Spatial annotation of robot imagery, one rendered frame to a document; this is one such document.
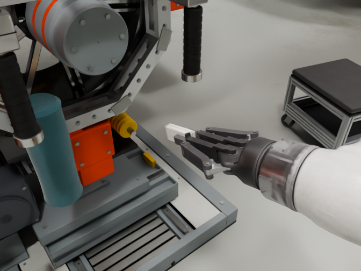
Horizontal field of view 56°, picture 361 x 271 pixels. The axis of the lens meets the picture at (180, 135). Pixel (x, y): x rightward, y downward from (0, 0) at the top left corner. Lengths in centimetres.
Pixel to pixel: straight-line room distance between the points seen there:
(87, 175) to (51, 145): 27
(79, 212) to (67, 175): 40
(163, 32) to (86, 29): 32
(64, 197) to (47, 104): 23
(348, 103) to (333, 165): 115
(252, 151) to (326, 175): 11
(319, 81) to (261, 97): 56
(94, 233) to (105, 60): 68
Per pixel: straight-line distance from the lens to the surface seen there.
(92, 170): 97
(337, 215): 41
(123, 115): 99
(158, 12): 88
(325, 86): 165
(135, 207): 122
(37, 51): 89
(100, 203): 117
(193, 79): 70
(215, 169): 51
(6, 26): 51
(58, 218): 117
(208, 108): 200
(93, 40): 64
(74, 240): 117
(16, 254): 130
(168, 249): 121
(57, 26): 65
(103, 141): 93
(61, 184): 79
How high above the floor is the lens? 109
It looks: 38 degrees down
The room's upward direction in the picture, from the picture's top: straight up
